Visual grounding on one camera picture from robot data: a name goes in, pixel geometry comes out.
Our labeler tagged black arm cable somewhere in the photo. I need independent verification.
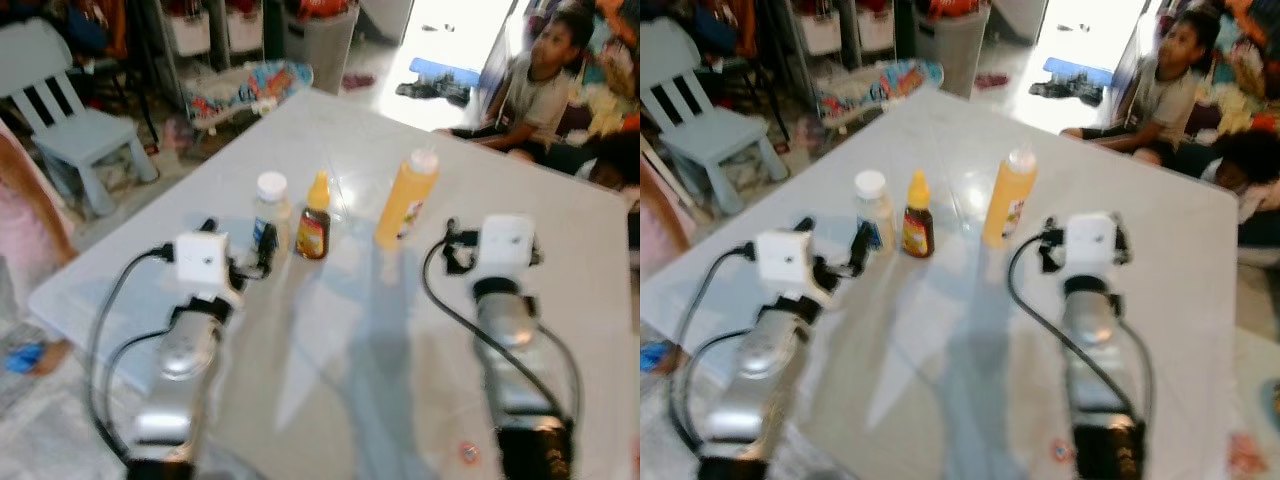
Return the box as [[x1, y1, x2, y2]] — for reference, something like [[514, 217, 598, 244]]
[[420, 238, 581, 431], [1006, 235, 1156, 426], [668, 240, 759, 451], [85, 243, 179, 466]]

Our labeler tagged yellow squeeze bottle white cap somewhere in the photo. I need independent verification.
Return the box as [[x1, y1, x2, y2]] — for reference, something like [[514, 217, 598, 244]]
[[982, 145, 1039, 249], [375, 148, 441, 251]]

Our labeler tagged white storage bin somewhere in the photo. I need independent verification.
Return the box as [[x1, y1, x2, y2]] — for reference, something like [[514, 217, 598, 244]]
[[795, 10, 841, 56], [855, 5, 896, 51], [225, 5, 266, 51], [165, 10, 211, 56]]

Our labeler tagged grey bin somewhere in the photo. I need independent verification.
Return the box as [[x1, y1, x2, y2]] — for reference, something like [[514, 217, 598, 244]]
[[283, 5, 359, 96], [915, 5, 991, 98]]

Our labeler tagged honey bottle yellow cap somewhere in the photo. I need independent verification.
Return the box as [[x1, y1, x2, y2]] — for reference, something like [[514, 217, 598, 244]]
[[902, 170, 936, 259], [296, 170, 332, 261]]

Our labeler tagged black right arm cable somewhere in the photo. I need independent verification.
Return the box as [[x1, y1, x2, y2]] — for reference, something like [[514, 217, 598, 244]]
[[420, 238, 581, 431], [1006, 235, 1156, 426]]

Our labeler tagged black sandal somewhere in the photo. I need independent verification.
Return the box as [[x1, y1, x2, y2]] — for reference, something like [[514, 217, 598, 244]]
[[1028, 80, 1101, 106], [395, 80, 471, 106]]

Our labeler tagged person in pink dress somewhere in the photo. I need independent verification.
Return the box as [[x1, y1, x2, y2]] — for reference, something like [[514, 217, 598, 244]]
[[0, 120, 76, 376], [640, 155, 681, 281]]

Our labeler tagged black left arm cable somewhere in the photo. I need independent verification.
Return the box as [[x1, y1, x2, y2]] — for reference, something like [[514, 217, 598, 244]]
[[85, 243, 179, 466], [668, 240, 759, 451]]

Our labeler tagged light blue plastic chair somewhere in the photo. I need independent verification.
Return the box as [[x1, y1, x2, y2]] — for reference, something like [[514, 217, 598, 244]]
[[640, 18, 791, 216], [0, 18, 159, 216]]

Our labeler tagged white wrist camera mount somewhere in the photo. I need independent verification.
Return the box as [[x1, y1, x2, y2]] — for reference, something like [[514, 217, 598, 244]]
[[175, 232, 244, 306], [478, 214, 538, 269], [1064, 212, 1119, 267], [755, 230, 831, 304]]

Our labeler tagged dark-haired person white shirt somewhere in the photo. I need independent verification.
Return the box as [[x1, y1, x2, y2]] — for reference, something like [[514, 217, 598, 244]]
[[1165, 128, 1280, 266], [548, 130, 641, 196]]

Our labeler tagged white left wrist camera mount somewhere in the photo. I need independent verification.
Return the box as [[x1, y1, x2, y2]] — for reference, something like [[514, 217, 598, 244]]
[[755, 230, 831, 304], [175, 232, 244, 306]]

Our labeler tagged clear jar white lid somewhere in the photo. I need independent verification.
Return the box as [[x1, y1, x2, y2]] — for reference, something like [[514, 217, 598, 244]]
[[853, 170, 894, 251], [250, 171, 293, 251]]

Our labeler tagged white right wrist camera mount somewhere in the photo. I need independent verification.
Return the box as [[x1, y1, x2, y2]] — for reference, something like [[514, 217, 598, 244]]
[[478, 214, 538, 269], [1064, 212, 1119, 267]]

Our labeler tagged colourful baby bouncer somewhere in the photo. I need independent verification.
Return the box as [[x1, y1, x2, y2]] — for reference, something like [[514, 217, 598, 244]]
[[815, 58, 944, 126], [183, 60, 314, 131]]

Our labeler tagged blue door mat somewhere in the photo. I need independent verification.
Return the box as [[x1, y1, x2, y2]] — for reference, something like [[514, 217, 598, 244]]
[[1043, 57, 1113, 86], [410, 57, 481, 89]]

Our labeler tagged child in grey shirt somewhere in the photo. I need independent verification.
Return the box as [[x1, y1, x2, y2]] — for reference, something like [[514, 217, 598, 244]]
[[435, 5, 601, 161], [1062, 8, 1226, 166]]

